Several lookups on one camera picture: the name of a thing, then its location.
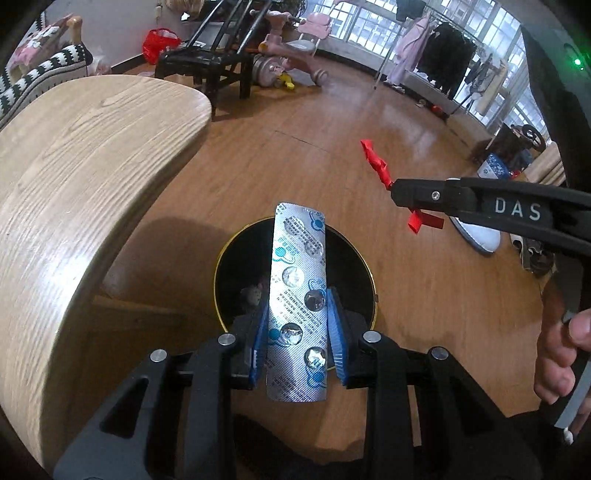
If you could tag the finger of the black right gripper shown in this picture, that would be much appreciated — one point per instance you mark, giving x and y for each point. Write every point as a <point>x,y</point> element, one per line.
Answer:
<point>557,217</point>

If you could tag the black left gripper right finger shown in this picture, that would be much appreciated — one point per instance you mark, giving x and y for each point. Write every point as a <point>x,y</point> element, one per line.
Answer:
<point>427,418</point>

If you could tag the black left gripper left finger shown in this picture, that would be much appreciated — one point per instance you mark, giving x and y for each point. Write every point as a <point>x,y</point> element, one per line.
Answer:
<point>171,417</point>

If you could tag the silver pill blister pack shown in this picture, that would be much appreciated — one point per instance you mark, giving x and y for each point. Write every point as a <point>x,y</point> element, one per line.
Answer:
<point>297,333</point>

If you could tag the red plastic wrapper strip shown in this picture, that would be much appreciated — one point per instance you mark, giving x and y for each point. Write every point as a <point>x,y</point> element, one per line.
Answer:
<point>417,219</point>

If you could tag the pink purple toy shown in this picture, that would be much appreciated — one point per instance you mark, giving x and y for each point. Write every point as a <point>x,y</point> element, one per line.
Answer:
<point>252,295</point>

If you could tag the black round trash bin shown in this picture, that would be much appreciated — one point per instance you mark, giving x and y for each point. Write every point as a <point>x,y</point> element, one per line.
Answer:
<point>245,261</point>

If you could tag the person's right hand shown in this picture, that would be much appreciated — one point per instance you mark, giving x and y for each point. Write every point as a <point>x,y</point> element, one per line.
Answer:
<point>557,346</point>

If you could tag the white slipper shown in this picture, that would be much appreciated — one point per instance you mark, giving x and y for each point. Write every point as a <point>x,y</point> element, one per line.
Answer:
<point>484,240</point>

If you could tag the blue white box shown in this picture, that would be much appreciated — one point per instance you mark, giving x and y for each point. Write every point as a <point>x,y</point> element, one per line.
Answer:
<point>493,167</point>

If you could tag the clothes rack with garments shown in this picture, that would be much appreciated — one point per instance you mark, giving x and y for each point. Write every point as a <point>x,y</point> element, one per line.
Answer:
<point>451,54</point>

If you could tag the pink kids tricycle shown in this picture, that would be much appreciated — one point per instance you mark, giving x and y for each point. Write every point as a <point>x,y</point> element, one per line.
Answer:
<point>291,44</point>

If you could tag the black wooden chair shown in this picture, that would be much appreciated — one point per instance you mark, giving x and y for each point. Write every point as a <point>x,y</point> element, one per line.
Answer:
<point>217,53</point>

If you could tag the black white striped sofa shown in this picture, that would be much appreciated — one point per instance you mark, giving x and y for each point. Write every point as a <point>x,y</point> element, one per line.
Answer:
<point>19,90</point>

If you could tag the pink patterned cushion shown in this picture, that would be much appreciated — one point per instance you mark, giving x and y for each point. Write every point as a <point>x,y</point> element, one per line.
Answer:
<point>39,46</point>

